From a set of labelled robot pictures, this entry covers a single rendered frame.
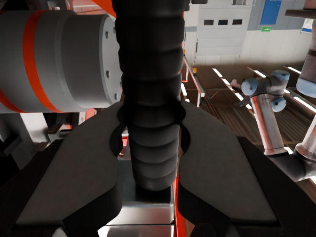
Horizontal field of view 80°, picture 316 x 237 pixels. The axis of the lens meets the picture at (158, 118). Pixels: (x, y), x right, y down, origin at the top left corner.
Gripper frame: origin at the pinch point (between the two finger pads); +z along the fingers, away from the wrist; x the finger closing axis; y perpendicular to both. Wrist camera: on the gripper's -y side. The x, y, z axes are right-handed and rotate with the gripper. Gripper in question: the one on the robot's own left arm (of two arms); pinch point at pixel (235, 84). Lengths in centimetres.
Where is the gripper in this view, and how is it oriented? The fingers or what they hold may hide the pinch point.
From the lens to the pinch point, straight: 134.5
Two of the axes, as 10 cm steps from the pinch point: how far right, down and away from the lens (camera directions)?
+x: -9.6, 0.4, -2.9
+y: 1.2, -8.7, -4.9
